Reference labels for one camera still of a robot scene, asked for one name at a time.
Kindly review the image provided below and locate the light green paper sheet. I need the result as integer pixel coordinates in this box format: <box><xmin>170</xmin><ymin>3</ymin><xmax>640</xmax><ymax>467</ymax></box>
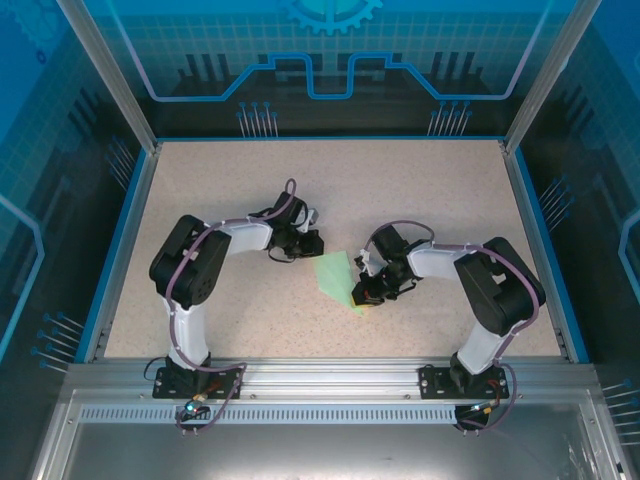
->
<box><xmin>312</xmin><ymin>249</ymin><xmax>369</xmax><ymax>317</ymax></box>

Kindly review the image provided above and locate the grey metal lower shelf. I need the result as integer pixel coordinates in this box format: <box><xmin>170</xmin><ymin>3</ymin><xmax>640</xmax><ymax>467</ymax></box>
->
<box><xmin>29</xmin><ymin>389</ymin><xmax>629</xmax><ymax>480</ymax></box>

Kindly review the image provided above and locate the blue edge strip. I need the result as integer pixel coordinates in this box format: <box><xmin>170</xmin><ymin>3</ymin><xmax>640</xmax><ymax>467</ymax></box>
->
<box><xmin>513</xmin><ymin>148</ymin><xmax>592</xmax><ymax>364</ymax></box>
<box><xmin>72</xmin><ymin>148</ymin><xmax>151</xmax><ymax>364</ymax></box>

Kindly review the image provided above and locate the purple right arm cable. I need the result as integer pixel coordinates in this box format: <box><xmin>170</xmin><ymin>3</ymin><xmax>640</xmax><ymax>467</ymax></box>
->
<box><xmin>360</xmin><ymin>219</ymin><xmax>547</xmax><ymax>435</ymax></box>

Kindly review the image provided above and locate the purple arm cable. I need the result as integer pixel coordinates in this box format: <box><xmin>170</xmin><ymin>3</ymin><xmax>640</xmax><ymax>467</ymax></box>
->
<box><xmin>160</xmin><ymin>178</ymin><xmax>301</xmax><ymax>437</ymax></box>
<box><xmin>360</xmin><ymin>219</ymin><xmax>547</xmax><ymax>435</ymax></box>

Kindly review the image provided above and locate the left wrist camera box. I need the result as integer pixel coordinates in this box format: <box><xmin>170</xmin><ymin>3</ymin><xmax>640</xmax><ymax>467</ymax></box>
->
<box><xmin>298</xmin><ymin>206</ymin><xmax>322</xmax><ymax>233</ymax></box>

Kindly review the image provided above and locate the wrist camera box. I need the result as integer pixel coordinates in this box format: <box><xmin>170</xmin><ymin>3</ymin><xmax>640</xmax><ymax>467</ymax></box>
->
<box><xmin>298</xmin><ymin>206</ymin><xmax>322</xmax><ymax>233</ymax></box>
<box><xmin>353</xmin><ymin>248</ymin><xmax>376</xmax><ymax>276</ymax></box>

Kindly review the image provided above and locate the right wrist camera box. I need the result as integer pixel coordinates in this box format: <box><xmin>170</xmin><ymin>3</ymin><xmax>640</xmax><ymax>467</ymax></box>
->
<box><xmin>353</xmin><ymin>248</ymin><xmax>376</xmax><ymax>276</ymax></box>

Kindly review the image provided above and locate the aluminium mounting rail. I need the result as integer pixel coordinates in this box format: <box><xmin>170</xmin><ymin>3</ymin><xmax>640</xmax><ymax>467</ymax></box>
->
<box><xmin>64</xmin><ymin>355</ymin><xmax>599</xmax><ymax>402</ymax></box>

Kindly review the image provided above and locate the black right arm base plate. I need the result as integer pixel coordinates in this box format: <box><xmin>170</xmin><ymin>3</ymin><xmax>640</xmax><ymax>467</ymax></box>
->
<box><xmin>418</xmin><ymin>364</ymin><xmax>507</xmax><ymax>401</ymax></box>

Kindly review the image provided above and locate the slotted grey cable duct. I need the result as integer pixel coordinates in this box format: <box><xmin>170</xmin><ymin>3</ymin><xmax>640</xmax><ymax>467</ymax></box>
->
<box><xmin>78</xmin><ymin>405</ymin><xmax>484</xmax><ymax>426</ymax></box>

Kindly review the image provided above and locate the aluminium side rail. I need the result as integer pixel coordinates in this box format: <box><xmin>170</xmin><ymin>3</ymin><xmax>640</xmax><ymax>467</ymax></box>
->
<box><xmin>498</xmin><ymin>141</ymin><xmax>576</xmax><ymax>362</ymax></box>
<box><xmin>82</xmin><ymin>142</ymin><xmax>162</xmax><ymax>364</ymax></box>

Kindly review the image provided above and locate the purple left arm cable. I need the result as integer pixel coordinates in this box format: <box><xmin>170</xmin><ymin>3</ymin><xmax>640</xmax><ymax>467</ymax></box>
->
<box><xmin>160</xmin><ymin>178</ymin><xmax>301</xmax><ymax>437</ymax></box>

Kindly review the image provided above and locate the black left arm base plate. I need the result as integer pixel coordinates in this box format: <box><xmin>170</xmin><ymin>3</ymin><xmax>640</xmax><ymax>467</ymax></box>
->
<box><xmin>152</xmin><ymin>366</ymin><xmax>247</xmax><ymax>401</ymax></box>

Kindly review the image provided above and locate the aluminium frame post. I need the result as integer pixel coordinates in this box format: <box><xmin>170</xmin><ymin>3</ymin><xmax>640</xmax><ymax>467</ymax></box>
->
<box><xmin>53</xmin><ymin>0</ymin><xmax>162</xmax><ymax>154</ymax></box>
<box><xmin>501</xmin><ymin>0</ymin><xmax>609</xmax><ymax>154</ymax></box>

